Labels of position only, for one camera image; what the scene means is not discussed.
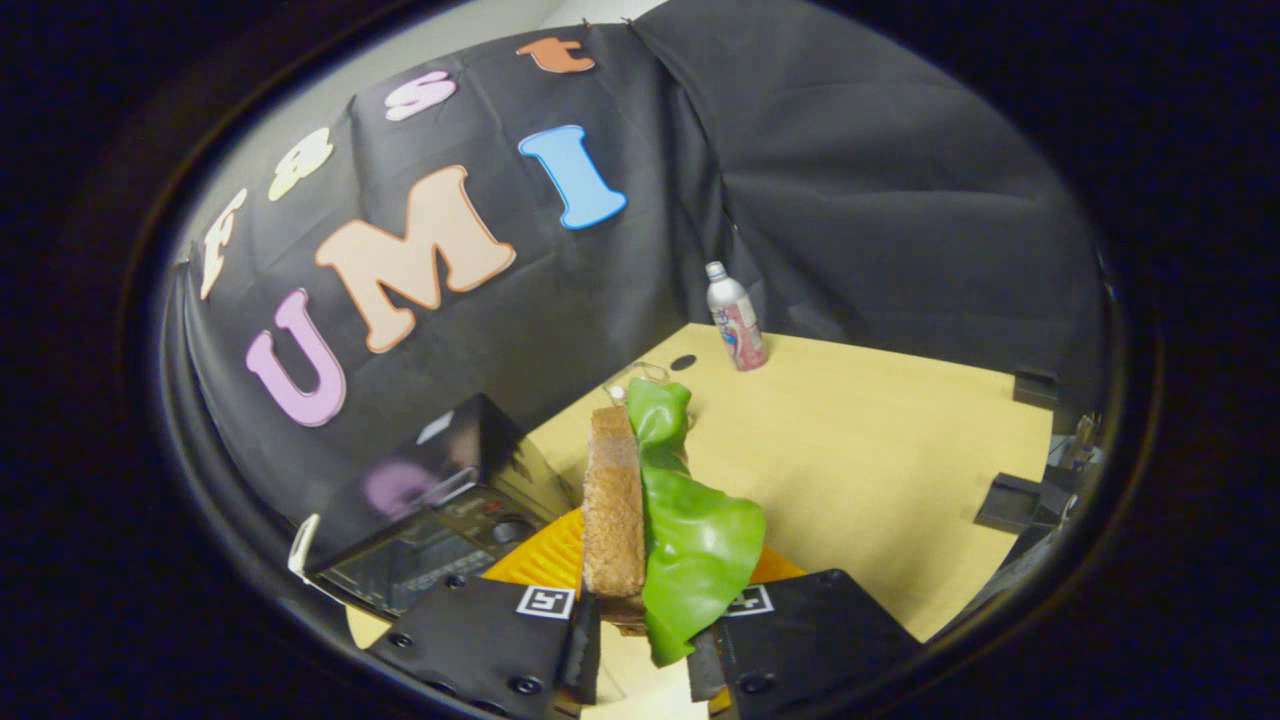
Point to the small black round disc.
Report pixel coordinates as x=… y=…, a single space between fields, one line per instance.
x=683 y=362

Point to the black backdrop cloth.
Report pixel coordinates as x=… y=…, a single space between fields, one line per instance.
x=850 y=150

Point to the black toaster oven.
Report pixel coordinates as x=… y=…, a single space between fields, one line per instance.
x=440 y=520

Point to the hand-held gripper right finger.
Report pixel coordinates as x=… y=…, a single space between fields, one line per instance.
x=810 y=630

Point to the black table clamp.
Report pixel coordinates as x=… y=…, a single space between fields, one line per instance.
x=1015 y=500
x=1035 y=388

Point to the clear glass jar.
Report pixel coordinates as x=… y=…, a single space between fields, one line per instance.
x=640 y=378

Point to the pink label drink bottle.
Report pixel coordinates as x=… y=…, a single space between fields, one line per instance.
x=737 y=320

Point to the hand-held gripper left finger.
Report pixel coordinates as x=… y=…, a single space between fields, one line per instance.
x=480 y=640

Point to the white bread lettuce sandwich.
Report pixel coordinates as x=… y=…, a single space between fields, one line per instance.
x=690 y=530

